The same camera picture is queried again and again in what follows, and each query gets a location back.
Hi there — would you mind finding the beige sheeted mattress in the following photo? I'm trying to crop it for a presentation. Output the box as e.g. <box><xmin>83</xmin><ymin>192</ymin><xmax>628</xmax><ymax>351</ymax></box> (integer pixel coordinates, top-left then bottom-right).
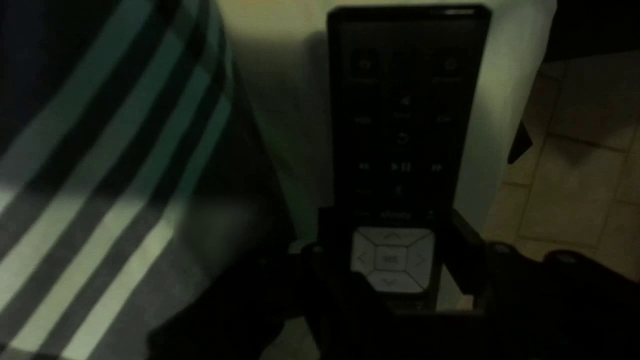
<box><xmin>214</xmin><ymin>0</ymin><xmax>560</xmax><ymax>317</ymax></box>

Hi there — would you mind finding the plaid duvet cover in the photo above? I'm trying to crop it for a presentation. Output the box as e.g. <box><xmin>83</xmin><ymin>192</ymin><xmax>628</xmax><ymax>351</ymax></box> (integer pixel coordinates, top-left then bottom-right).
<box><xmin>0</xmin><ymin>0</ymin><xmax>237</xmax><ymax>360</ymax></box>

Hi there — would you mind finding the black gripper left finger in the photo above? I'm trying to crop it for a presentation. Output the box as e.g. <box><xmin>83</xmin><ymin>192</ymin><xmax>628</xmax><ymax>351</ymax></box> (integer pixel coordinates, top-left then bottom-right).
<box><xmin>315</xmin><ymin>205</ymin><xmax>377</xmax><ymax>317</ymax></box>

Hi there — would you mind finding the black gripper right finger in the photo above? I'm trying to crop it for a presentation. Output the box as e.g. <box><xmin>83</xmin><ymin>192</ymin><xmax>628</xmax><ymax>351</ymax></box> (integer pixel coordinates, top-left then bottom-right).
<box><xmin>430</xmin><ymin>208</ymin><xmax>489</xmax><ymax>314</ymax></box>

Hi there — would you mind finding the black remote control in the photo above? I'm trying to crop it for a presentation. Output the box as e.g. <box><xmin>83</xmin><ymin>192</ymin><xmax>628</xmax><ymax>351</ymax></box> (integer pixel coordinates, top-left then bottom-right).
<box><xmin>325</xmin><ymin>5</ymin><xmax>494</xmax><ymax>297</ymax></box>

